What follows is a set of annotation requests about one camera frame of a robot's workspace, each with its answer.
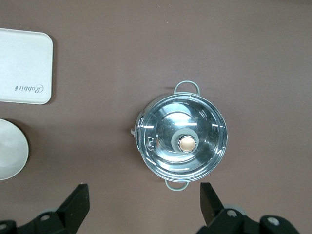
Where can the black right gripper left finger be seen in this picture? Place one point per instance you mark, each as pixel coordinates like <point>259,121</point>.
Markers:
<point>70,212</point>

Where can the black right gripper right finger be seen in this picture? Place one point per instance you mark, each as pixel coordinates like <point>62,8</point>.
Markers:
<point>212,212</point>

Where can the cream round plate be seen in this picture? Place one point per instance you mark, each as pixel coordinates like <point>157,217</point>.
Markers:
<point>11,151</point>

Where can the glass pot lid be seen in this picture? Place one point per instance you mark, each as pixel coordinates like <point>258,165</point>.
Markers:
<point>168,126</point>

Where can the steel pot with glass lid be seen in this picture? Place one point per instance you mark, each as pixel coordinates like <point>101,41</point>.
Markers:
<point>182,85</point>

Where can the cream rabbit print tray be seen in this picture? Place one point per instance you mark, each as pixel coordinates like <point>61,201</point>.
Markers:
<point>24,63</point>

